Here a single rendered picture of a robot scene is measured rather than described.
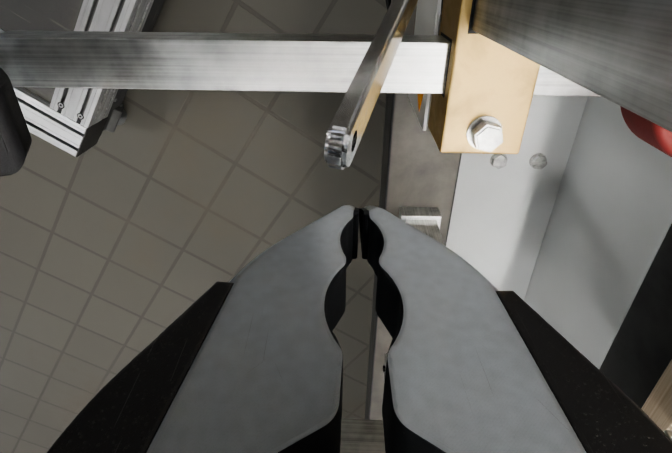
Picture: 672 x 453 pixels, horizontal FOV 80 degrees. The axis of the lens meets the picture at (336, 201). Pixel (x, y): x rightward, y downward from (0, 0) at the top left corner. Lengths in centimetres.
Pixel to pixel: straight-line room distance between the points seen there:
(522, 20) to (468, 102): 9
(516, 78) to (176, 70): 20
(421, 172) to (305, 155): 79
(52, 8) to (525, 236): 100
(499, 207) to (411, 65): 38
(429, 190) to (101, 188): 119
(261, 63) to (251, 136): 97
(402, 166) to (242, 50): 25
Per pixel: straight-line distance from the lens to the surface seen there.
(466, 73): 25
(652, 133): 27
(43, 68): 32
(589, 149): 57
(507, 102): 26
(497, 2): 21
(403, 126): 44
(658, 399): 47
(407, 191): 47
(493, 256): 65
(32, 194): 164
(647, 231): 48
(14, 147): 22
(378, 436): 33
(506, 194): 59
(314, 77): 26
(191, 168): 132
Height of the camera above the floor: 111
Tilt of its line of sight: 60 degrees down
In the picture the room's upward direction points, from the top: 175 degrees counter-clockwise
